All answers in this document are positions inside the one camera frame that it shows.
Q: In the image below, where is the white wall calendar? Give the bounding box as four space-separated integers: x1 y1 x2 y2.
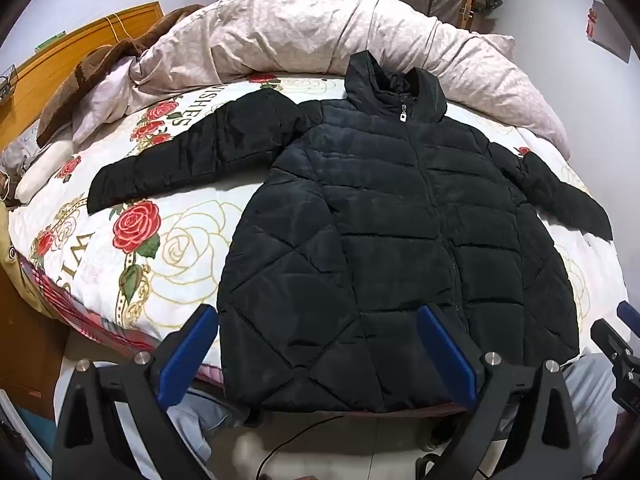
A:
585 0 636 63

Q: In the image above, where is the black puffer jacket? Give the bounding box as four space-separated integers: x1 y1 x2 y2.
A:
87 50 615 413

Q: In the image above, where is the person's left leg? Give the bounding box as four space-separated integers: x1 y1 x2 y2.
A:
112 392 253 480

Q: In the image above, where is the wooden headboard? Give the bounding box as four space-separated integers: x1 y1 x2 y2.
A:
0 1 165 156

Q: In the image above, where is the person's right leg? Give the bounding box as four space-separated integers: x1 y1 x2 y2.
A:
562 352 623 480

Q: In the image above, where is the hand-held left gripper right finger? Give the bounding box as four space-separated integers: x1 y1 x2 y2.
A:
419 304 583 480

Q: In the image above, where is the white pillow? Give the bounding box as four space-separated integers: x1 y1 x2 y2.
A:
15 137 76 201

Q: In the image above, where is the rose print blanket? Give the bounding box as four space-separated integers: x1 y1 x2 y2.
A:
7 72 630 386

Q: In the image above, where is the person's leg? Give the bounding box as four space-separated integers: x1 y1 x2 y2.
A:
112 392 253 480
562 352 623 480

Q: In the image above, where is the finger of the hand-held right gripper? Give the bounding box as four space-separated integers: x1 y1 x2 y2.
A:
590 319 632 362
616 301 640 332

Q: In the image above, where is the black cable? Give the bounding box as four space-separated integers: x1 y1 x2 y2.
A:
257 412 346 480

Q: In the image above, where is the wooden bedside cabinet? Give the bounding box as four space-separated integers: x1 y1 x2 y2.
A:
0 260 71 421

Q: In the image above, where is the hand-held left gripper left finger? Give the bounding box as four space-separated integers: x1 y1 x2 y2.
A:
52 304 218 480

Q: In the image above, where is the brown fleece cloth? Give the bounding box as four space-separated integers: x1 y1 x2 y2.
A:
36 4 206 148

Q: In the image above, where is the pink patterned duvet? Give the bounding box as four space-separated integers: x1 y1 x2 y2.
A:
72 0 571 161

